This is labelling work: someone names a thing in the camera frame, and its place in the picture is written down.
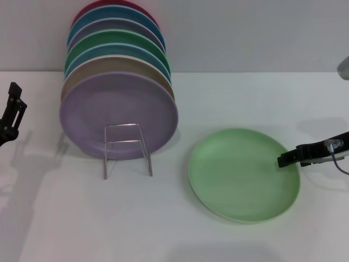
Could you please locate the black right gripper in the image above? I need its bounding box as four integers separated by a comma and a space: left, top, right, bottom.
277, 130, 349, 168

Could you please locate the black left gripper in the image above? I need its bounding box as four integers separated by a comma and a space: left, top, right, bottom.
0, 81, 28, 148

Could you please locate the light green plate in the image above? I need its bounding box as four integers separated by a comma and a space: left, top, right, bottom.
187, 127, 301, 226

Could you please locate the lilac plate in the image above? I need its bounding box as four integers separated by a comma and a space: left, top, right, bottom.
59, 71, 180, 161

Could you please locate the beige plate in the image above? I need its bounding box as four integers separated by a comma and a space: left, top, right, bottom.
60, 54, 175, 110

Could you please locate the light blue plate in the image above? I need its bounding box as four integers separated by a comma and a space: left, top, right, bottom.
64, 42, 173, 82

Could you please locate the dark green plate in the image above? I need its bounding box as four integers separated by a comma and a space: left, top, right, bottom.
64, 28, 171, 74

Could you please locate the grey purple plate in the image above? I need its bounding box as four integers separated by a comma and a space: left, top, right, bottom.
67, 17, 166, 52

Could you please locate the deep blue plate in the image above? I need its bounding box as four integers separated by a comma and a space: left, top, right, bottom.
67, 4, 166, 51

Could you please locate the maroon plate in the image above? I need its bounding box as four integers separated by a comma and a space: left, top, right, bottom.
70, 0, 160, 31

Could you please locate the right gripper cable plug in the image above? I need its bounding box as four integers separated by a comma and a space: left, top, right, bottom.
324, 138, 349, 175

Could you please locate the metal wire plate rack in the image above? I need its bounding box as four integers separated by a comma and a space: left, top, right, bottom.
103, 123, 153, 180

